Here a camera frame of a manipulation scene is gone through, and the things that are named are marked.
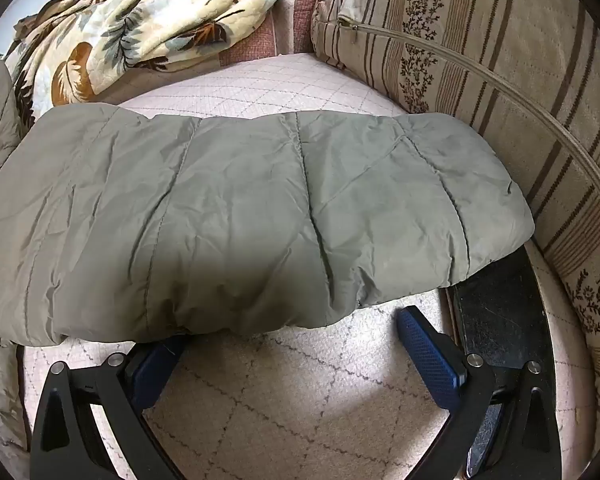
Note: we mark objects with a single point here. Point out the grey quilted jacket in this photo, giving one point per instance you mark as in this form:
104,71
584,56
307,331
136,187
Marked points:
240,220

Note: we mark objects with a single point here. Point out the striped floral sofa cushion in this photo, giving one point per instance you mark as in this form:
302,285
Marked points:
505,40

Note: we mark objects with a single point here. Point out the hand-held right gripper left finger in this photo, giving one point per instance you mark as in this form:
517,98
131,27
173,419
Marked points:
152,370

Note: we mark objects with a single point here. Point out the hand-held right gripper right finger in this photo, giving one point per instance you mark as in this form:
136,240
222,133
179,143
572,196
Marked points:
430,355

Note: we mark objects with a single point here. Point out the leaf print blanket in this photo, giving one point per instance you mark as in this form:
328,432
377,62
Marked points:
145,15

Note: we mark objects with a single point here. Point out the black phone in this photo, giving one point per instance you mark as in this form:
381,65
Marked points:
500,320

